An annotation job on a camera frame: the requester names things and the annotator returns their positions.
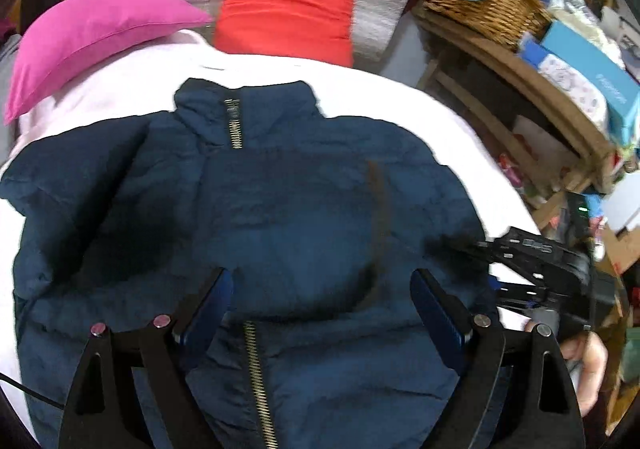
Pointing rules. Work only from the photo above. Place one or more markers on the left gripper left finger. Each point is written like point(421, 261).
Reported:
point(103, 409)

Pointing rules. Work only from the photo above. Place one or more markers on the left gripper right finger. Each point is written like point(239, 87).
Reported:
point(517, 377)

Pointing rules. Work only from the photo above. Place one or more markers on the navy blue puffer jacket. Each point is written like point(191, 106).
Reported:
point(280, 228)

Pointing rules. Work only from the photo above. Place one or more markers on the person right hand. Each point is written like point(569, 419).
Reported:
point(588, 349)

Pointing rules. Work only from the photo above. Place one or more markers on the white patterned tissue pack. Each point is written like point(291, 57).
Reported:
point(570, 81)

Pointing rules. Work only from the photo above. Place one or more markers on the wooden side table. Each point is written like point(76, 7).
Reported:
point(595, 153)

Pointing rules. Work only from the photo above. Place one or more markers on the light blue fashion box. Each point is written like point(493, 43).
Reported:
point(620, 90)

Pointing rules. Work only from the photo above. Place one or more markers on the wicker basket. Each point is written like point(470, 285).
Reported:
point(503, 21)

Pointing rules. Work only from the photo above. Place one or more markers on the white pink bed blanket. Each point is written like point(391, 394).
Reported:
point(375, 94)

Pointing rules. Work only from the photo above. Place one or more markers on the red orange pillow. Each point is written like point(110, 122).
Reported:
point(310, 29)

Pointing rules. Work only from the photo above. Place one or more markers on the magenta pillow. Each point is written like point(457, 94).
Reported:
point(75, 35)

